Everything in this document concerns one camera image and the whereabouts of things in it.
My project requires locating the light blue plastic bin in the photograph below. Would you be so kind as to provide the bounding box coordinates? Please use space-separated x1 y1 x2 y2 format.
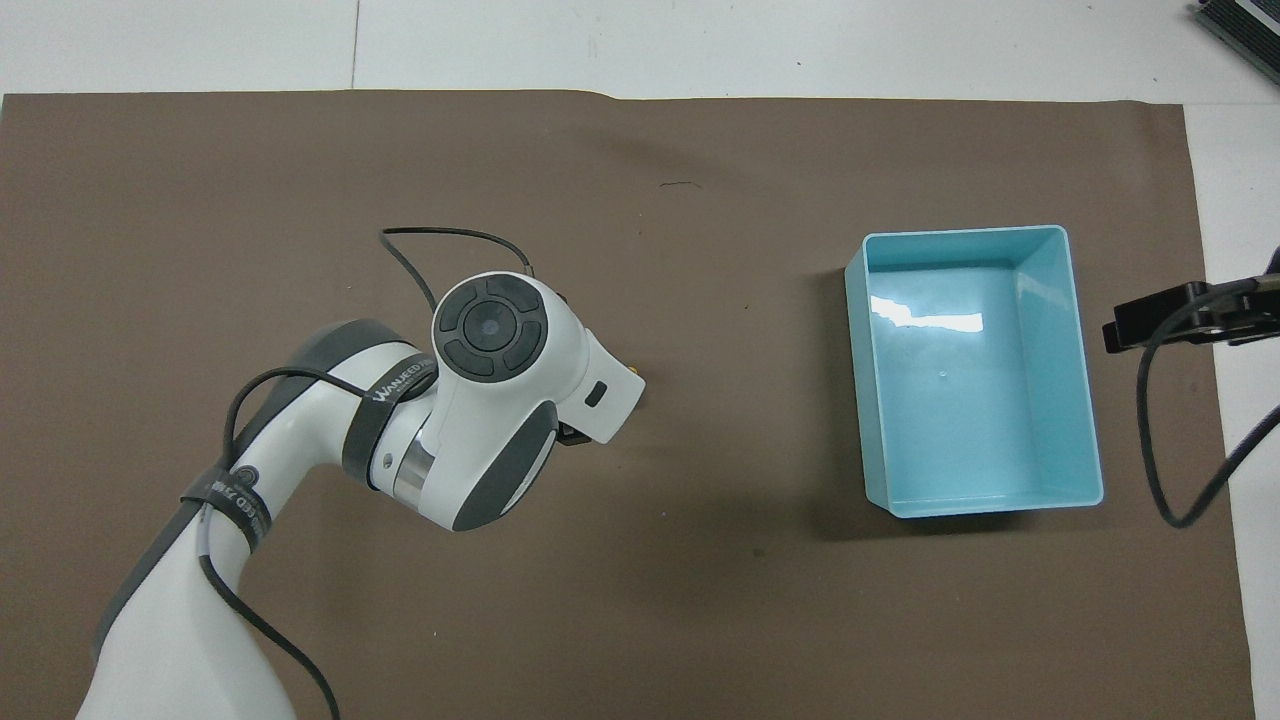
844 225 1105 519

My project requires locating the black stand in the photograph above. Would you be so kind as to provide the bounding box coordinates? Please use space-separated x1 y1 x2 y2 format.
1193 0 1280 73

